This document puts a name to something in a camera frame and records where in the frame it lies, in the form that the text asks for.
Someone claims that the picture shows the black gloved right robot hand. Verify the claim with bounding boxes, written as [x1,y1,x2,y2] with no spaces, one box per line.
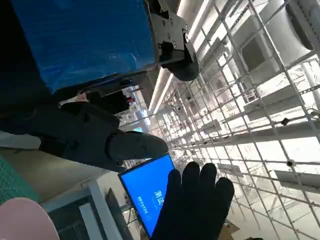
[151,161,235,240]

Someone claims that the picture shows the green cutting mat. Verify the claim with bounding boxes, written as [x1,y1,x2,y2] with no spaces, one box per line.
[0,154,41,205]

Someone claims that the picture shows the cardboard box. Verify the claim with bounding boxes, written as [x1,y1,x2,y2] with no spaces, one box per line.
[222,222,241,240]

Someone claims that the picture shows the pink bowl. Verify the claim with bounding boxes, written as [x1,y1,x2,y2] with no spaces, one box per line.
[0,196,61,240]

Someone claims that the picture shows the blue screen monitor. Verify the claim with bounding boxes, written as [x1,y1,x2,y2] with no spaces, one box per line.
[117,153,176,240]

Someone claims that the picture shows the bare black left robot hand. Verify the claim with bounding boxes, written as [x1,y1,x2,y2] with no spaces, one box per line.
[0,0,200,173]

